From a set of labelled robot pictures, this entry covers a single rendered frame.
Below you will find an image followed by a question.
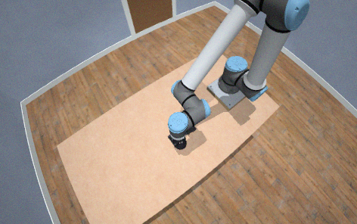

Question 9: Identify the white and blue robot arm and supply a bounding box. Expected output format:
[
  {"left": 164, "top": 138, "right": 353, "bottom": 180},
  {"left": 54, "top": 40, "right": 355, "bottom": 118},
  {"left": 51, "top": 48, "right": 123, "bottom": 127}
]
[{"left": 168, "top": 0, "right": 310, "bottom": 140}]

